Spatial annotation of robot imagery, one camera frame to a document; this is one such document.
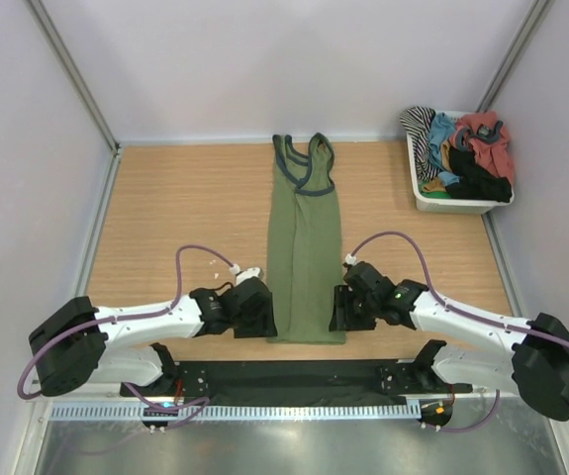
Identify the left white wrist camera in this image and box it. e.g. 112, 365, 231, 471
230, 264, 263, 286

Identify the right aluminium corner post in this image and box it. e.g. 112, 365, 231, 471
476, 0, 555, 112

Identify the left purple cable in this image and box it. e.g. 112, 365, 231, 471
16, 244, 243, 431

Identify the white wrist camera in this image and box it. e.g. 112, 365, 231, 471
343, 253, 357, 267
230, 264, 263, 286

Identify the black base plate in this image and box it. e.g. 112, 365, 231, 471
138, 359, 472, 399

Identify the white laundry basket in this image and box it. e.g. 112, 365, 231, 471
406, 108, 518, 215

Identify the aluminium corner post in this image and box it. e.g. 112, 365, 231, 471
24, 0, 120, 154
476, 0, 555, 112

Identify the pink tank top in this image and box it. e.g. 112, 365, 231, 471
449, 111, 515, 185

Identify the yellow garment in basket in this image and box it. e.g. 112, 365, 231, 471
419, 178, 451, 199

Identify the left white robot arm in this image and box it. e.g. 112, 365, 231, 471
29, 270, 277, 397

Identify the left aluminium corner post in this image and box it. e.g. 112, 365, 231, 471
24, 0, 120, 154

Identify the white slotted cable duct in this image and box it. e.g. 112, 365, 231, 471
49, 400, 422, 423

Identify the aluminium frame rail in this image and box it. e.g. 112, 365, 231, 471
26, 358, 569, 405

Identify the light blue tank top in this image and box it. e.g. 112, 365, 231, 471
427, 112, 460, 186

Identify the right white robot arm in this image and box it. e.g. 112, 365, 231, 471
330, 258, 569, 422

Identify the striped tank top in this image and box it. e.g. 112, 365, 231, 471
399, 106, 437, 183

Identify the black tank top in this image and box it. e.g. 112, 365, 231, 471
445, 147, 513, 203

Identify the green tank top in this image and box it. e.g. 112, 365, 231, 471
266, 133, 346, 344

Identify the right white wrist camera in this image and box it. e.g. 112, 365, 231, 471
343, 253, 357, 267

